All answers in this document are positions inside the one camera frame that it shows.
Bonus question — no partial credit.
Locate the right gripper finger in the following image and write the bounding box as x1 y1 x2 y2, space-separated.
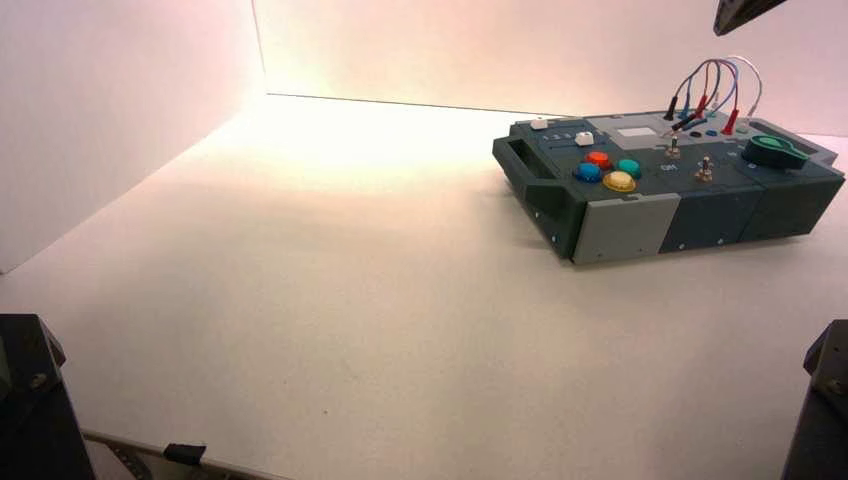
713 0 790 36

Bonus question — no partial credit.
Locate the dark teal grey control box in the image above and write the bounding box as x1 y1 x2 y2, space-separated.
492 111 847 267

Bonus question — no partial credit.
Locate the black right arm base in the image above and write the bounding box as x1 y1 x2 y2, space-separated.
780 320 848 480

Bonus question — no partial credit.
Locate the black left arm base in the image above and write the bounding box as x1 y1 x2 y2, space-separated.
0 313 95 480

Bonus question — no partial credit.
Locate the green rotary knob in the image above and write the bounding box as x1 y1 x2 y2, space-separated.
741 134 811 171

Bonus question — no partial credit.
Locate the small black clip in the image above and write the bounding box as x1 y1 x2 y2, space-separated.
162 443 207 466

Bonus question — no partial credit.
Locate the white jumper cable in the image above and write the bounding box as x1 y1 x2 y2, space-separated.
725 54 764 119

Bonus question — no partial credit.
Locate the jumper cable with red plugs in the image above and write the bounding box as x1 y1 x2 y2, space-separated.
693 60 742 136

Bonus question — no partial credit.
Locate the jumper cable with black plugs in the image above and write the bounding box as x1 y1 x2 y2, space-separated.
665 59 723 132

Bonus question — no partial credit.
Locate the jumper cable with blue plugs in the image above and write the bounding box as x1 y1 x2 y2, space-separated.
680 62 738 131

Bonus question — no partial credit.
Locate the metal table edge rail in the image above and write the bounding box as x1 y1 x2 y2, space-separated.
80 429 293 480

